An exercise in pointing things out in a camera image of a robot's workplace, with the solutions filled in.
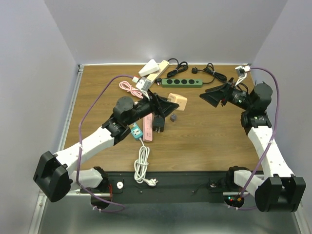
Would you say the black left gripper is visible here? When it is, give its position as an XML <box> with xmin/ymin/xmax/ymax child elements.
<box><xmin>125</xmin><ymin>89</ymin><xmax>178</xmax><ymax>126</ymax></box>

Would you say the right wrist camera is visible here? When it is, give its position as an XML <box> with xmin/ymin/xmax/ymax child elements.
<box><xmin>235</xmin><ymin>65</ymin><xmax>251</xmax><ymax>86</ymax></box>

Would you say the black cable of cream strip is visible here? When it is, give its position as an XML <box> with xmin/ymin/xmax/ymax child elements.
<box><xmin>156</xmin><ymin>58</ymin><xmax>189</xmax><ymax>85</ymax></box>

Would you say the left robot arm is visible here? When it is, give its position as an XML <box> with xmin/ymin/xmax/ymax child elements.
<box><xmin>33</xmin><ymin>93</ymin><xmax>179</xmax><ymax>202</ymax></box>

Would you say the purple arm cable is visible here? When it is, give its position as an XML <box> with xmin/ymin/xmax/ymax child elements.
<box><xmin>229</xmin><ymin>67</ymin><xmax>280</xmax><ymax>211</ymax></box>
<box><xmin>76</xmin><ymin>74</ymin><xmax>138</xmax><ymax>213</ymax></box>

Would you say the teal travel adapter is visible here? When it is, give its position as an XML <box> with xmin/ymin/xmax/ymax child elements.
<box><xmin>130</xmin><ymin>123</ymin><xmax>143</xmax><ymax>140</ymax></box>

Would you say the white coiled cable with plug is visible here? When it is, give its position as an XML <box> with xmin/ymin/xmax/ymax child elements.
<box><xmin>134</xmin><ymin>138</ymin><xmax>159</xmax><ymax>188</ymax></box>

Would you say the pink coiled cable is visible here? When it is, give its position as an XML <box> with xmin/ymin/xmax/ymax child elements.
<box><xmin>118</xmin><ymin>80</ymin><xmax>145</xmax><ymax>99</ymax></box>

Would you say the black cable of green strip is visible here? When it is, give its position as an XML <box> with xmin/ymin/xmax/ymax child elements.
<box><xmin>192</xmin><ymin>62</ymin><xmax>228</xmax><ymax>84</ymax></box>

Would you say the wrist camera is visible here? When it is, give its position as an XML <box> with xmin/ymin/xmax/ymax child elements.
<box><xmin>235</xmin><ymin>65</ymin><xmax>251</xmax><ymax>86</ymax></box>
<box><xmin>136</xmin><ymin>78</ymin><xmax>152</xmax><ymax>98</ymax></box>

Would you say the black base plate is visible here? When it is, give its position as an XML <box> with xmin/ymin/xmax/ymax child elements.
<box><xmin>80</xmin><ymin>171</ymin><xmax>266</xmax><ymax>205</ymax></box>

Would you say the pink power strip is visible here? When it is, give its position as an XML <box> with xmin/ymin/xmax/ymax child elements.
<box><xmin>143</xmin><ymin>114</ymin><xmax>153</xmax><ymax>142</ymax></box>

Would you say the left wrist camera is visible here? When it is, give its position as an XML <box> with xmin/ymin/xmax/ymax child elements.
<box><xmin>136</xmin><ymin>78</ymin><xmax>152</xmax><ymax>98</ymax></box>

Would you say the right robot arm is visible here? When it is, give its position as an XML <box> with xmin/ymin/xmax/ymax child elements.
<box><xmin>200</xmin><ymin>82</ymin><xmax>306</xmax><ymax>212</ymax></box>

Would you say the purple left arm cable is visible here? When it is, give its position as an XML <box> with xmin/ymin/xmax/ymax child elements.
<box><xmin>76</xmin><ymin>74</ymin><xmax>138</xmax><ymax>213</ymax></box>

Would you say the white wedge adapter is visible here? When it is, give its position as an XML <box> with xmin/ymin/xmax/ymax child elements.
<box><xmin>138</xmin><ymin>59</ymin><xmax>159</xmax><ymax>77</ymax></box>

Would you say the cream power strip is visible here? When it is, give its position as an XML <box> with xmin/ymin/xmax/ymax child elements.
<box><xmin>146</xmin><ymin>60</ymin><xmax>169</xmax><ymax>83</ymax></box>

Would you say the aluminium frame rail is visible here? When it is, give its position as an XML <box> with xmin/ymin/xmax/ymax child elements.
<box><xmin>28</xmin><ymin>64</ymin><xmax>85</xmax><ymax>234</ymax></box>

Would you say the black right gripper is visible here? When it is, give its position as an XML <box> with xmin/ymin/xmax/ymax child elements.
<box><xmin>199</xmin><ymin>77</ymin><xmax>253</xmax><ymax>111</ymax></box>

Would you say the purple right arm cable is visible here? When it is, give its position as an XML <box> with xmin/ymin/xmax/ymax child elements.
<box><xmin>229</xmin><ymin>67</ymin><xmax>280</xmax><ymax>211</ymax></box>

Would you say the small grey plug adapter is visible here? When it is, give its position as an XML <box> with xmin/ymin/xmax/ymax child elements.
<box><xmin>170</xmin><ymin>114</ymin><xmax>177</xmax><ymax>122</ymax></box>

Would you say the green power strip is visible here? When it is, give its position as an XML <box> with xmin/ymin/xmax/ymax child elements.
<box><xmin>161</xmin><ymin>78</ymin><xmax>203</xmax><ymax>88</ymax></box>

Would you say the black charger block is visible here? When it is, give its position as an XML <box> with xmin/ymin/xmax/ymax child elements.
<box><xmin>152</xmin><ymin>116</ymin><xmax>165</xmax><ymax>133</ymax></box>

